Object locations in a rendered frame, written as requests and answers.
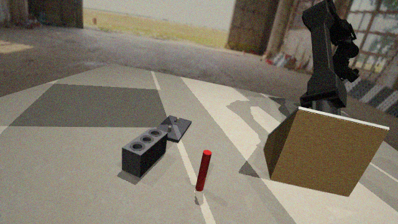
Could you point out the red peg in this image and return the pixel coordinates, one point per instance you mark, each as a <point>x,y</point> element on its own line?
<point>203,170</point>

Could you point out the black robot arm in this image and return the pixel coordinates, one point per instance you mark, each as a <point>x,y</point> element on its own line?
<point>325,90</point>

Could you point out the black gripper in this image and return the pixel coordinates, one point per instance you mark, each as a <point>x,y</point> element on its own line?
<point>338,62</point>

